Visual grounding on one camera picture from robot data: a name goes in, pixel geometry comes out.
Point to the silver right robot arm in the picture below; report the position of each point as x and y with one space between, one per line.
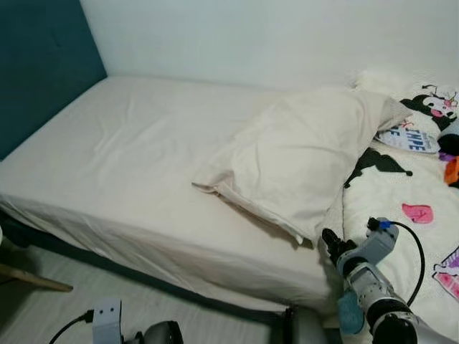
380 297

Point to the cream pillow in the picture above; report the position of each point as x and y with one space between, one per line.
301 150

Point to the light blue foam pad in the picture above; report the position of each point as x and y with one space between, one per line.
350 314

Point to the white cartoon print blanket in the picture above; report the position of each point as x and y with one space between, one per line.
394 193

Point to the bed with cream sheet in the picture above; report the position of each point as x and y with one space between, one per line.
143 150

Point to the dark bed base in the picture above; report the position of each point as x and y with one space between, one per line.
86 254

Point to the wooden board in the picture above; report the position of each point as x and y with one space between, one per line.
32 278

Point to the teal padded headboard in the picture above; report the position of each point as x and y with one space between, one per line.
39 64

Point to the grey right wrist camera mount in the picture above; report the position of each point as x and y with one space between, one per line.
378 246

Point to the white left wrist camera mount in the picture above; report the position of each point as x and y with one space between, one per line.
107 321

